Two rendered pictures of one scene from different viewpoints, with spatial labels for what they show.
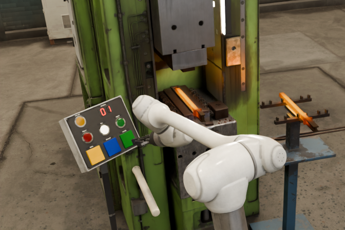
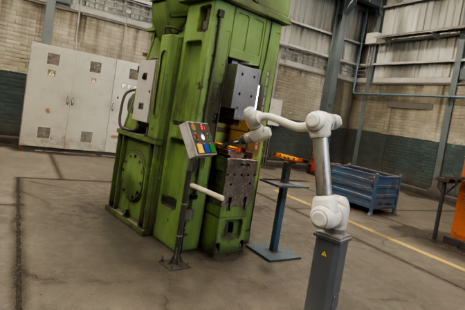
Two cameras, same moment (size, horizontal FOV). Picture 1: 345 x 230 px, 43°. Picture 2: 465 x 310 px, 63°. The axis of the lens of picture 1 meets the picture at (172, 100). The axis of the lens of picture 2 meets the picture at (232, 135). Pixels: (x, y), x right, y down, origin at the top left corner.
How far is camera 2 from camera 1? 1.88 m
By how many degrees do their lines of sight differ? 32
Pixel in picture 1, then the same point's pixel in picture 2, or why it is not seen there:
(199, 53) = not seen: hidden behind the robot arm
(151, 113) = (257, 113)
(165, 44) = (233, 102)
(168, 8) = (239, 81)
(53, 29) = (25, 136)
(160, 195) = (199, 210)
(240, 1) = (263, 95)
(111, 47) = (201, 97)
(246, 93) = (257, 151)
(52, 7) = (31, 117)
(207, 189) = (322, 120)
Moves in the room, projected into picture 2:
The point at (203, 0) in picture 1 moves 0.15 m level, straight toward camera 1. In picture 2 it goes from (254, 84) to (261, 83)
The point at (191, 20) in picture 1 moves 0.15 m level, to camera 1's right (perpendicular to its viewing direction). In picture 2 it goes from (247, 93) to (261, 95)
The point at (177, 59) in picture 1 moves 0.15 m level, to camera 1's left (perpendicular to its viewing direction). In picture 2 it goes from (236, 113) to (222, 111)
